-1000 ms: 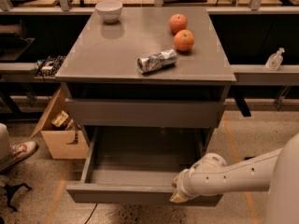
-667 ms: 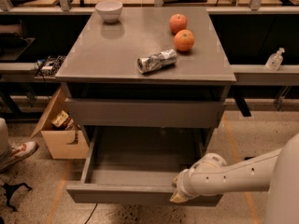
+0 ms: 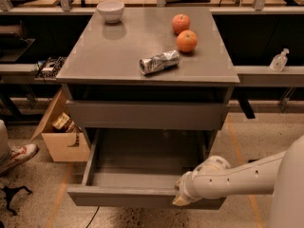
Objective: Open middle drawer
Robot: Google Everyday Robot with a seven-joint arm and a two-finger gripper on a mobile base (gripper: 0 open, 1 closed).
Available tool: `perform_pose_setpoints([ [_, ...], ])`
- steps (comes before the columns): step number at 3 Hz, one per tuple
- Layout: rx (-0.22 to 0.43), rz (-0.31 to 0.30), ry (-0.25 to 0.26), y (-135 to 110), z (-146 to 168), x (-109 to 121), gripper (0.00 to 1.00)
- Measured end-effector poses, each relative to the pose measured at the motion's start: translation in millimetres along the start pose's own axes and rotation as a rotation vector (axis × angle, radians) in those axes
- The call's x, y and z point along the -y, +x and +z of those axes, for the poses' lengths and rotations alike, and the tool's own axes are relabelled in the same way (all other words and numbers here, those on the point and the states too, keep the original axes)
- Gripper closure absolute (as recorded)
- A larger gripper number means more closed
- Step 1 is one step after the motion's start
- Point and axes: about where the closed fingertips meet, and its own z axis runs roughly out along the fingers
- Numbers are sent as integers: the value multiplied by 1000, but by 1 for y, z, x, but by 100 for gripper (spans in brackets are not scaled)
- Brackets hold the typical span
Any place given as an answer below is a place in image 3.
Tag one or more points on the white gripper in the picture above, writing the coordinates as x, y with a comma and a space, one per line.
187, 186

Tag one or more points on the grey drawer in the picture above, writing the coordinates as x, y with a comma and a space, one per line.
137, 168
145, 115

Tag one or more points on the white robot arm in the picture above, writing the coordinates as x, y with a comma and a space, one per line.
280, 175

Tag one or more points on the grey top drawer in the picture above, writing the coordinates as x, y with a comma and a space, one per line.
145, 115

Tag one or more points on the grey drawer cabinet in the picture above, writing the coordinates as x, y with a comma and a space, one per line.
104, 65

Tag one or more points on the cardboard box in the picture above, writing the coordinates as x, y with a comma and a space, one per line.
62, 146

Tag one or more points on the snack bag in box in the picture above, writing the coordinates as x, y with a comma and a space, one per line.
61, 122

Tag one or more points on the crushed silver can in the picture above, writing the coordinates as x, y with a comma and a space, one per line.
159, 62

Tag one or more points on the orange fruit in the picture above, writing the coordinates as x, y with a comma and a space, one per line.
187, 41

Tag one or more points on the white red sneaker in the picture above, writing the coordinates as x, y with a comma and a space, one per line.
15, 156

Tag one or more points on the black chair base leg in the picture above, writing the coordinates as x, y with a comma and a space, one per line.
10, 193

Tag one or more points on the red apple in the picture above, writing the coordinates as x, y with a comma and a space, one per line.
180, 23

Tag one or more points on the black white patterned notebook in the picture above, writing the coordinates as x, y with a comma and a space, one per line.
49, 68

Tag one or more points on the white ceramic bowl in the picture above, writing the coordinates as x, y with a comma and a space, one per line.
111, 11

